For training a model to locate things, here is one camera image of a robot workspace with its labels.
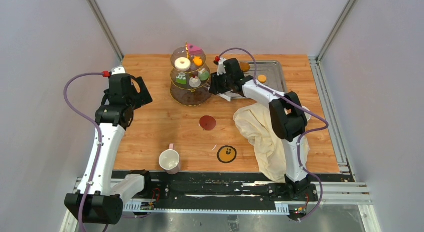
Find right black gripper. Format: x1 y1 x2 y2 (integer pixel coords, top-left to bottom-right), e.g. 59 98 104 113
209 70 233 95

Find green cupcake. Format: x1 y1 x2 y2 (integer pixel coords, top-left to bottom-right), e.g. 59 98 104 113
198 68 210 81

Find white cupcake with cherry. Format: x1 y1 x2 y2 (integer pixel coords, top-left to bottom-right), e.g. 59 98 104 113
188 75 202 88

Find three-tier glass cake stand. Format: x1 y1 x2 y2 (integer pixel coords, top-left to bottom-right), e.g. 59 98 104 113
170 42 212 106

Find orange pastry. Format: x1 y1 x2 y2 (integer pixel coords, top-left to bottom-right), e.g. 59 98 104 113
192 56 204 67

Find green cake slice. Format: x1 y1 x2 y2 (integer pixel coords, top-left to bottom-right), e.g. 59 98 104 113
175 72 187 85

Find white ring donut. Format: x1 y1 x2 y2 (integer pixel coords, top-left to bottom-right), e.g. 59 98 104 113
174 57 192 72

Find metal baking tray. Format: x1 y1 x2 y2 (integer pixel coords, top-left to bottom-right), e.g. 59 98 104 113
224 60 289 99

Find metal tongs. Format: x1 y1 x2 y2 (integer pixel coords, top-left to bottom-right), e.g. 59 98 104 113
206 85 232 102

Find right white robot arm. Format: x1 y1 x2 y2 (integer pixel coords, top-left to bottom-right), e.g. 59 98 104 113
209 56 311 200

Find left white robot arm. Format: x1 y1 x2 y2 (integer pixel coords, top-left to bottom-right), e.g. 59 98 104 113
63 71 153 231

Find brown croissant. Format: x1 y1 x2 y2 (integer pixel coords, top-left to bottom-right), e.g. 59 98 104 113
239 62 251 73

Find red round coaster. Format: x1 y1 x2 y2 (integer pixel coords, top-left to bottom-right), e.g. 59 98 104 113
199 115 217 131

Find orange macaron middle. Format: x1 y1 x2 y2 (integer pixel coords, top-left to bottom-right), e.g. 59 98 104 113
257 74 268 83

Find cream cloth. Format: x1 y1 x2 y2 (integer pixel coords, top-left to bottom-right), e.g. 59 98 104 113
233 102 311 183

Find pink mug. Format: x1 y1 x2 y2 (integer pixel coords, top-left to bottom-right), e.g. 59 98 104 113
158 143 182 174

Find yellow smiley coaster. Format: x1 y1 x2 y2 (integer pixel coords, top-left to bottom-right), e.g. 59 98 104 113
217 145 237 163

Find green mug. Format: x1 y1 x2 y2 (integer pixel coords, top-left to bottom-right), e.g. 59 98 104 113
302 106 312 121

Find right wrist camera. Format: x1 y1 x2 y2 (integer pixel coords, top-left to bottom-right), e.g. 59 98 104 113
216 57 226 76

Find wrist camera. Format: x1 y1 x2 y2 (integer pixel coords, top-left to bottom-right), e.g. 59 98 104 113
110 65 127 75
216 57 226 76

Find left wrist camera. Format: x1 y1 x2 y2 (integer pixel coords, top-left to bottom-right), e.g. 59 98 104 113
110 65 127 75

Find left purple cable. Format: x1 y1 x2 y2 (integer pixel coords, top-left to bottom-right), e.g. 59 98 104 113
63 70 153 232

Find purple cable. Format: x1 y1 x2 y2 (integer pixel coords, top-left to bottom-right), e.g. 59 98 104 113
63 70 153 232
214 47 330 222

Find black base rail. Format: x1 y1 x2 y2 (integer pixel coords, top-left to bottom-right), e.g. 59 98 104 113
134 171 322 212

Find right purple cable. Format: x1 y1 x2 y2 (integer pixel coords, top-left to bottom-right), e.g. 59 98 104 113
214 47 330 222

